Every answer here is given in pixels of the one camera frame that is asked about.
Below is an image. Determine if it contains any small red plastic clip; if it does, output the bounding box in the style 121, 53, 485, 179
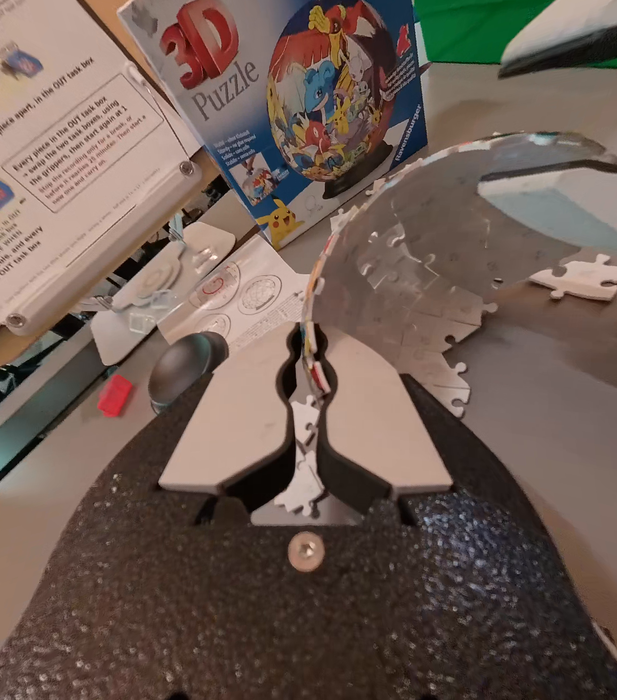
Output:
96, 374, 135, 419

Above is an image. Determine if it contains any blue puzzle box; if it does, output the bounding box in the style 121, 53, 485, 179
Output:
116, 0, 431, 253

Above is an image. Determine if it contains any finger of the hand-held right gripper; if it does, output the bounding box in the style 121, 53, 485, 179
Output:
498, 0, 617, 78
475, 157, 617, 270

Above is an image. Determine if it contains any white instruction leaflet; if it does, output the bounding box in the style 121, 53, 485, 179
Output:
157, 234, 316, 354

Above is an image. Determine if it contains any white puzzle piece cluster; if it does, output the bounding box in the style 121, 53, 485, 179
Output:
528, 253, 617, 303

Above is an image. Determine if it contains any dark adjacent table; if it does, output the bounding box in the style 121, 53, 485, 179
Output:
0, 328, 168, 513

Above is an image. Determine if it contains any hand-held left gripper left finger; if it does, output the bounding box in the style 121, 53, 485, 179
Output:
158, 323, 301, 495

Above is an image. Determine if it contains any wooden board with instruction sheet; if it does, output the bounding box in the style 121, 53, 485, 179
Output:
0, 0, 223, 374

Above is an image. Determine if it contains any black round ball stand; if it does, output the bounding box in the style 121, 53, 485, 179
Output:
146, 330, 231, 415

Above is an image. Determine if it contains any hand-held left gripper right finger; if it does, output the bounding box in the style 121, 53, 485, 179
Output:
315, 335, 454, 495

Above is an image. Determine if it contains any green plastic bin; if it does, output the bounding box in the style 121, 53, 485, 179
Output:
411, 0, 617, 70

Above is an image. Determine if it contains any partly built puzzle ball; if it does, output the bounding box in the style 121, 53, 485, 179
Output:
300, 130, 617, 420

